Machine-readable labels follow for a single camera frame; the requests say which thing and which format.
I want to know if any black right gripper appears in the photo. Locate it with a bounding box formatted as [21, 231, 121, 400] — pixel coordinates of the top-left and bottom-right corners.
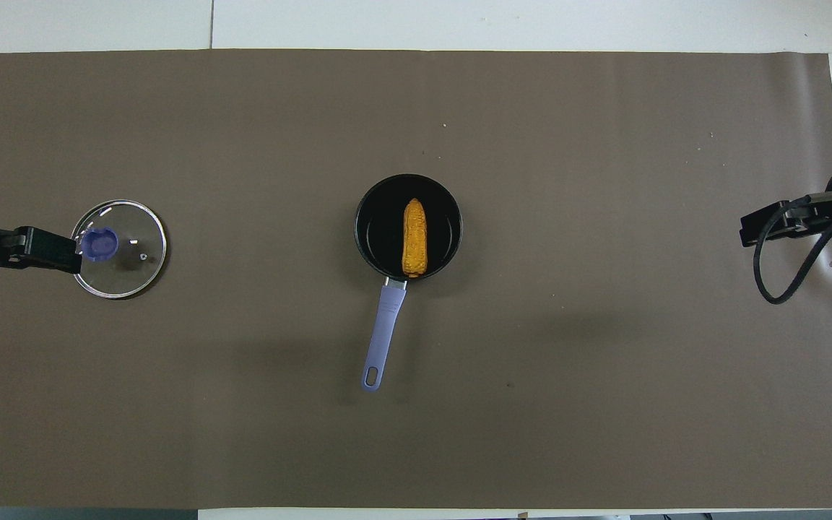
[740, 159, 832, 248]

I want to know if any glass lid purple knob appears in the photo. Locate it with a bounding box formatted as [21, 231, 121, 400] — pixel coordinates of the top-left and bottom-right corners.
[69, 199, 169, 300]

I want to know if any yellow toy corn cob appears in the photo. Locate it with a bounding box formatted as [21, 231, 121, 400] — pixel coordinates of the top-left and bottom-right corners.
[402, 198, 430, 277]

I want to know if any brown table mat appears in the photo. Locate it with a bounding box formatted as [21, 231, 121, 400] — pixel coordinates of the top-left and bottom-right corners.
[0, 48, 832, 511]

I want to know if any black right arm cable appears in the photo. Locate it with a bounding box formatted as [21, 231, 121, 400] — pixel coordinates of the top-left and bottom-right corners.
[751, 188, 832, 306]

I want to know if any dark blue pot purple handle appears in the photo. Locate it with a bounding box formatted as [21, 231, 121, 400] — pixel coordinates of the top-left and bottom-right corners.
[354, 173, 464, 393]

